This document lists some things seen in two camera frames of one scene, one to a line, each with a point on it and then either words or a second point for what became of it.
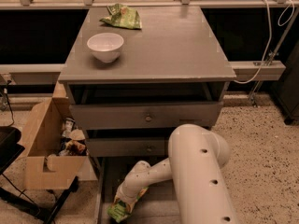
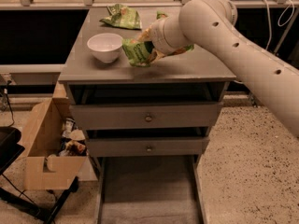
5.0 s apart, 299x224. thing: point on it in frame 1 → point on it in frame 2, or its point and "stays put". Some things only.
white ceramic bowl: [106, 46] stays put
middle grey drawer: [131, 147] stays put
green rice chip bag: [119, 210] → [142, 50]
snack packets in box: [73, 143] stays put
